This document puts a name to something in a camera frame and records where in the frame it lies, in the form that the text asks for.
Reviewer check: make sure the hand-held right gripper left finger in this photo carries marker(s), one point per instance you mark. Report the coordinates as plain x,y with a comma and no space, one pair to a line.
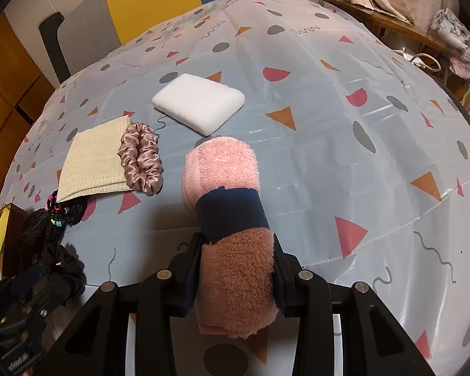
188,293

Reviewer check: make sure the black scrunchie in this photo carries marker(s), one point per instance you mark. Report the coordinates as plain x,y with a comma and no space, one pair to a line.
68,268

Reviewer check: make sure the white foam sponge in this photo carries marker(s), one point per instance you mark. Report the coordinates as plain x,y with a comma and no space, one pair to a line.
197,100

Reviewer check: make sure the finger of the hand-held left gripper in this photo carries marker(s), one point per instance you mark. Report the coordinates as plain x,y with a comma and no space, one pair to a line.
53,299
25,278

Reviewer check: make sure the beige woven cloth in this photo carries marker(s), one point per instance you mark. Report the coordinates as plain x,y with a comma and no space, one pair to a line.
90,160

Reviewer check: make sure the black hairpiece with coloured beads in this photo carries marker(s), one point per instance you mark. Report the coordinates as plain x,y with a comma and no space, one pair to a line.
35,223

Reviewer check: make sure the wooden wardrobe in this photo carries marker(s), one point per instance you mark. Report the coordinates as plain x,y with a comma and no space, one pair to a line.
8,105

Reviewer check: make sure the pink towel with navy band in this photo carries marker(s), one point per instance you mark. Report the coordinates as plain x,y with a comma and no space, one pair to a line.
235,282

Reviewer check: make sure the wooden side table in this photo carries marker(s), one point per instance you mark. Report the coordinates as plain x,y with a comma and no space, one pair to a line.
376,15

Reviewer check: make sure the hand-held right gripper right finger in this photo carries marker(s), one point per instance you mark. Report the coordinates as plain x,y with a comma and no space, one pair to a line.
282,290

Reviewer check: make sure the pink satin scrunchie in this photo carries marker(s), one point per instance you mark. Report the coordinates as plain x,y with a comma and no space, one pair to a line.
141,164

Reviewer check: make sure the grey yellow blue sofa back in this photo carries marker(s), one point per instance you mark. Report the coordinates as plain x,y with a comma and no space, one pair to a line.
149,4

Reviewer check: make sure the pile of patterned clothes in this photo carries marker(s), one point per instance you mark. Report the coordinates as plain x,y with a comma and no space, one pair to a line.
458,35

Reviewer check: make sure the black rolled mat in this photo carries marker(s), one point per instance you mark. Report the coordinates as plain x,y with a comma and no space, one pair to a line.
55,47

